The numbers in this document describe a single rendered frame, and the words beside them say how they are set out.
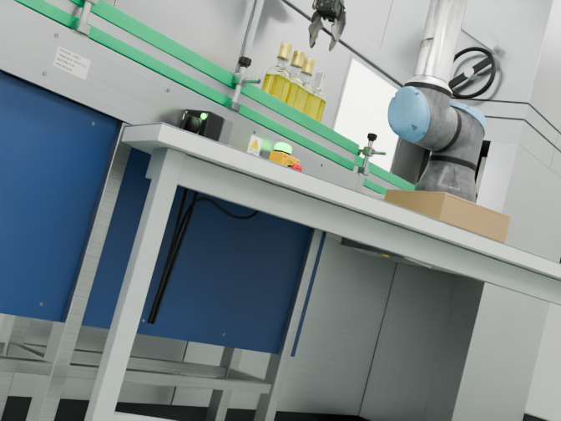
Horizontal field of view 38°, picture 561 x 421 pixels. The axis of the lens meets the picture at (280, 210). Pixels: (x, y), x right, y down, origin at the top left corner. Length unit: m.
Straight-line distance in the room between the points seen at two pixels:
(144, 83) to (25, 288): 0.48
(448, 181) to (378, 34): 1.08
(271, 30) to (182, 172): 0.94
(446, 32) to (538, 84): 1.31
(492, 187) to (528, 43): 0.57
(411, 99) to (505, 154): 1.28
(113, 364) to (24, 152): 0.43
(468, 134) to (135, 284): 0.89
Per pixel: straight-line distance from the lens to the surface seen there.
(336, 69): 2.71
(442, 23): 2.00
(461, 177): 1.99
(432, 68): 1.97
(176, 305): 1.92
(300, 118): 2.15
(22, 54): 1.56
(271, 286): 2.16
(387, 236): 1.87
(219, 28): 2.33
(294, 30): 2.53
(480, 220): 1.99
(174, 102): 1.79
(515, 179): 3.17
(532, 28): 3.31
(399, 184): 2.79
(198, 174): 1.61
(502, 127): 3.20
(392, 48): 3.04
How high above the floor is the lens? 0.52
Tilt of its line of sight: 5 degrees up
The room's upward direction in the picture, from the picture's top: 15 degrees clockwise
